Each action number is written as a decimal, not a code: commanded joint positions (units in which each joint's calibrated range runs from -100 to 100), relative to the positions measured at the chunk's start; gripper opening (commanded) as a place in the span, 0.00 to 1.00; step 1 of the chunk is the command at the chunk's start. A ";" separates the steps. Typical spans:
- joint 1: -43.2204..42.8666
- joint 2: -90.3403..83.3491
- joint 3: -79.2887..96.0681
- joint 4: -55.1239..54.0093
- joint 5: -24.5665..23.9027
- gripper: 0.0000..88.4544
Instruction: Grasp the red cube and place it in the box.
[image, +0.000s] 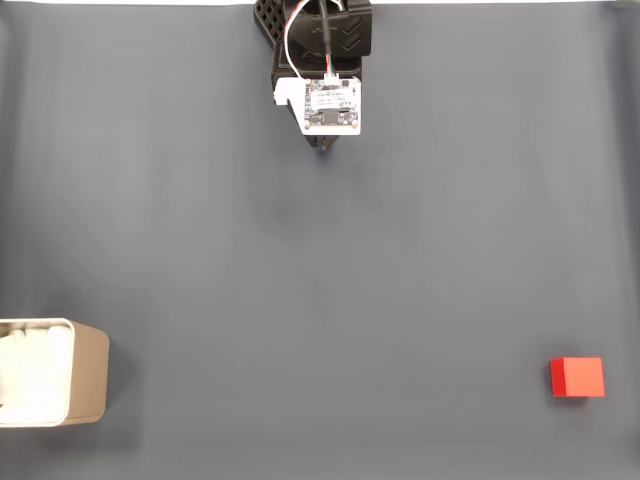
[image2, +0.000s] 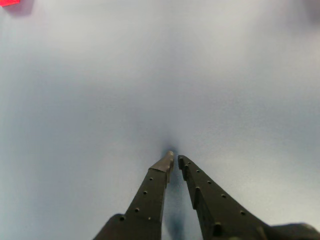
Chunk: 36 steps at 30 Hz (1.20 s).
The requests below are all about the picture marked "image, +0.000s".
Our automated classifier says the red cube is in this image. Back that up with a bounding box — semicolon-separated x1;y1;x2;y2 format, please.
549;356;606;399

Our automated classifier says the beige box with white rim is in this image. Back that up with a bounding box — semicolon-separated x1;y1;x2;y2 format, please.
0;318;111;429

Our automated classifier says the dark grey table mat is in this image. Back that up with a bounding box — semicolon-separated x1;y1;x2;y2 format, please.
0;3;640;480

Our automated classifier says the white paper padding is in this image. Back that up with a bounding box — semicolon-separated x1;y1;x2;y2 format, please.
0;323;72;422

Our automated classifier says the camera board on white mount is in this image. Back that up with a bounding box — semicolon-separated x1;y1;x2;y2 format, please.
273;74;363;137

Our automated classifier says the black camera cable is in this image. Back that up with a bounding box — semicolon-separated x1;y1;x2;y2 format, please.
318;0;335;71

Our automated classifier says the red white servo cable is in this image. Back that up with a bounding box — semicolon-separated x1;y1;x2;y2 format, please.
281;0;307;81

